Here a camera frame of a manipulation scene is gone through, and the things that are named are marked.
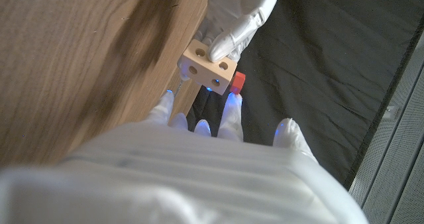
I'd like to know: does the small wooden block with holes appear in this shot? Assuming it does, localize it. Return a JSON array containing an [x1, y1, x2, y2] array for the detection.
[[178, 38, 238, 96]]

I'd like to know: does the black curtain backdrop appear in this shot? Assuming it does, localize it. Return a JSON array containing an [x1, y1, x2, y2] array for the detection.
[[187, 0, 424, 188]]

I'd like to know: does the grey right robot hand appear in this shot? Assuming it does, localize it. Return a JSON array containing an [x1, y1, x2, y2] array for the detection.
[[0, 90, 370, 224]]

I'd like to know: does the red screw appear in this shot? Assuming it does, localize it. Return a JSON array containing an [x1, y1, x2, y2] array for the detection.
[[229, 71, 246, 95]]

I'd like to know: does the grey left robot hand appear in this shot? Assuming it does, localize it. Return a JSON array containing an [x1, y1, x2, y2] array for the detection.
[[177, 0, 282, 82]]

